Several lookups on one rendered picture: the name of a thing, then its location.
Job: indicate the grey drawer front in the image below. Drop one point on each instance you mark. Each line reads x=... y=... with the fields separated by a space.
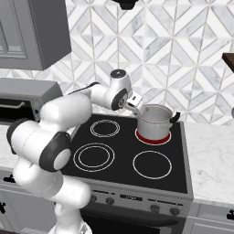
x=210 y=211

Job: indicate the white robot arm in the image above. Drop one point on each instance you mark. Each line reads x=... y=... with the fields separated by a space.
x=64 y=112

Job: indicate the grey base cupboard door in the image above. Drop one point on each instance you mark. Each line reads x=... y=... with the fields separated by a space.
x=27 y=213
x=207 y=229

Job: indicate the grey microwave oven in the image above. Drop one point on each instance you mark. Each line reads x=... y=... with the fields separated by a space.
x=27 y=88

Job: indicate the dark brown wall shelf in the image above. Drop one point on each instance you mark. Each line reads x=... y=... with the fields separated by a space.
x=229 y=60

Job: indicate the grey wall cupboard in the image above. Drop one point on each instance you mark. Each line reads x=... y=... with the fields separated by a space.
x=51 y=30

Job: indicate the black oven door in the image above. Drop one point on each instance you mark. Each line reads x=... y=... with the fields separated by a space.
x=122 y=229

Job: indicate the black hob stove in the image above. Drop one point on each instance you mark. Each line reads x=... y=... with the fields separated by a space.
x=122 y=173

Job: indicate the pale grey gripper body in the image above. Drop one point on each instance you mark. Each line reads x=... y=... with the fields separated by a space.
x=132 y=108

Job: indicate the grey stove knob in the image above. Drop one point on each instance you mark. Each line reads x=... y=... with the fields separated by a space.
x=109 y=200
x=154 y=208
x=93 y=198
x=174 y=211

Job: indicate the black extractor hood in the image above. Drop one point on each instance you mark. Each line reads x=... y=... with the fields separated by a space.
x=128 y=3

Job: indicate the grey wall cupboard door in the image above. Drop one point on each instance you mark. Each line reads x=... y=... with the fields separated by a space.
x=18 y=33

